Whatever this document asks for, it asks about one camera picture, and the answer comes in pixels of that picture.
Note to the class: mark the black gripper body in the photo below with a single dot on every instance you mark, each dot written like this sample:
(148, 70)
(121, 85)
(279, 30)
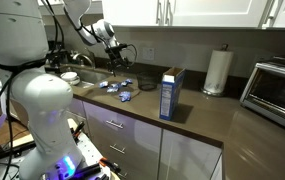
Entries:
(115, 57)

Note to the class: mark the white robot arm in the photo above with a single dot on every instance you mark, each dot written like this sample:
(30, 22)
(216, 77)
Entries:
(38, 100)

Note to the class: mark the blue fruit snack packet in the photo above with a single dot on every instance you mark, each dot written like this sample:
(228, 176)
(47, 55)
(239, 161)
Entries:
(128, 96)
(123, 83)
(129, 80)
(113, 88)
(122, 96)
(103, 84)

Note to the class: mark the steel kitchen sink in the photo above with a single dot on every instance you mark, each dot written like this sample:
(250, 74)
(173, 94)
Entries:
(90, 76)

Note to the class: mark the chrome sink faucet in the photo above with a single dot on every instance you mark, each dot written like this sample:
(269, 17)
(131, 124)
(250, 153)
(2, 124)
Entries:
(77, 56)

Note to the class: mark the white bowl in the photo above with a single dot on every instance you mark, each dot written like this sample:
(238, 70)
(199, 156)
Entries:
(70, 77)

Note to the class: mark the blue fruit snack box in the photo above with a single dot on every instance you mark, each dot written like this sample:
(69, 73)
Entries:
(168, 96)

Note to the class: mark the black pen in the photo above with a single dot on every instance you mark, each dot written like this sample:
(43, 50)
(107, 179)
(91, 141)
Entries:
(79, 128)

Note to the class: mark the white lower cabinet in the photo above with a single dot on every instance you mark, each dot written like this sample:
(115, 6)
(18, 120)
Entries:
(138, 143)

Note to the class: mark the white cabinet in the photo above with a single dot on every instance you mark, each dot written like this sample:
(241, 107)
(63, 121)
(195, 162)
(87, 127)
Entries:
(138, 143)
(215, 11)

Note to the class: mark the perforated metal robot table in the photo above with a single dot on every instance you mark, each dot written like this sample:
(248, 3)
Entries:
(88, 150)

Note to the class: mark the white paper towel roll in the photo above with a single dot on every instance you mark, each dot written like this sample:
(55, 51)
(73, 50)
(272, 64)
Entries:
(218, 71)
(224, 47)

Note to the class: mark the white upper cabinet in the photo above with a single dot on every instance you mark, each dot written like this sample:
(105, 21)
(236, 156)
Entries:
(215, 11)

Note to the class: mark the silver toaster oven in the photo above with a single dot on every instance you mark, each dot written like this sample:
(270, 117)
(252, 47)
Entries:
(272, 96)

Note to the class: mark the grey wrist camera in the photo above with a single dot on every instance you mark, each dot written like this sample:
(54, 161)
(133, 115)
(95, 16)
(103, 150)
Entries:
(118, 47)

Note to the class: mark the white wall outlet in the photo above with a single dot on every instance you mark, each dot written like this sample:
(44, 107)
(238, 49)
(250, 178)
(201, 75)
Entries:
(148, 53)

